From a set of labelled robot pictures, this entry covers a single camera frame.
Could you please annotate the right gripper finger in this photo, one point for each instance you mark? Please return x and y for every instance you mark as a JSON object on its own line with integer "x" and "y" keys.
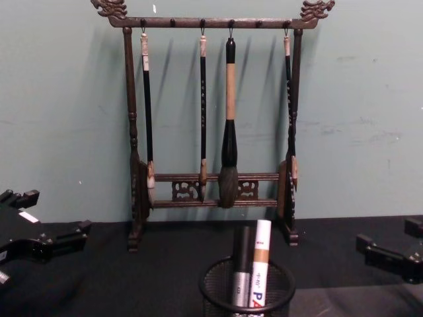
{"x": 415, "y": 227}
{"x": 383, "y": 256}

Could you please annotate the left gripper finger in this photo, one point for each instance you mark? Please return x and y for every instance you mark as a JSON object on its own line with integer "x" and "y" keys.
{"x": 67, "y": 236}
{"x": 26, "y": 198}

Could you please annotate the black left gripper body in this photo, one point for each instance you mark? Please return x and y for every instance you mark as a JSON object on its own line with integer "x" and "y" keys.
{"x": 15, "y": 231}

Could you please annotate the black table cloth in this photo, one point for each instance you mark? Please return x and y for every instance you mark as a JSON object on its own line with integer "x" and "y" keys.
{"x": 148, "y": 280}

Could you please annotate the white marker with tan band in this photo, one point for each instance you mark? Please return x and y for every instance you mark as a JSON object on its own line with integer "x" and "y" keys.
{"x": 261, "y": 264}

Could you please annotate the silver marker with black cap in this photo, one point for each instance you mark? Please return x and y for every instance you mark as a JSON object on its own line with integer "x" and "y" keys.
{"x": 242, "y": 264}

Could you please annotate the black brush with white label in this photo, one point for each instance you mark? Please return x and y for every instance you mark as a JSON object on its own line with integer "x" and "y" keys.
{"x": 147, "y": 109}

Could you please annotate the black mesh pen cup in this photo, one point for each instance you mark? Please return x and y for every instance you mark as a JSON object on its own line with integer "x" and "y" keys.
{"x": 211, "y": 290}

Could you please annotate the carved dark wooden brush rack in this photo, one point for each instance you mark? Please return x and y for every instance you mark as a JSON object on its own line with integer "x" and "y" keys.
{"x": 130, "y": 82}

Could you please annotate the black brush with dotted marks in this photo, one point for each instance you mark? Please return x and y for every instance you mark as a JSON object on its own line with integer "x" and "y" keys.
{"x": 289, "y": 109}

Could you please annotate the thin black brush pale marks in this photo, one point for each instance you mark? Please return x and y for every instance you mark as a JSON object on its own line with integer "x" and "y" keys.
{"x": 203, "y": 109}

